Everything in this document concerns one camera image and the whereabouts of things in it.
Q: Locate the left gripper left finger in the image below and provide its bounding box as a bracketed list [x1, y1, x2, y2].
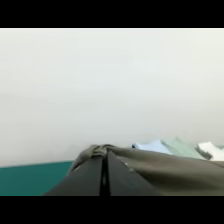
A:
[44, 155, 105, 197]

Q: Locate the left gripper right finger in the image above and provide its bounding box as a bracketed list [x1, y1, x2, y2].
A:
[106, 151, 162, 197]

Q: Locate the brown garment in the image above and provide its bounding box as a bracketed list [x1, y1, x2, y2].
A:
[68, 143, 224, 197]

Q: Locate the light blue garment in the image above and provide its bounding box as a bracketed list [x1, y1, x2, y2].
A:
[131, 139, 173, 156]

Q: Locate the pale green garment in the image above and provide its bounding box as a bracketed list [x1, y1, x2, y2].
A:
[161, 136, 207, 161]

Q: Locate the white garment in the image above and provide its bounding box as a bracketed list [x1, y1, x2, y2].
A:
[195, 141, 224, 162]

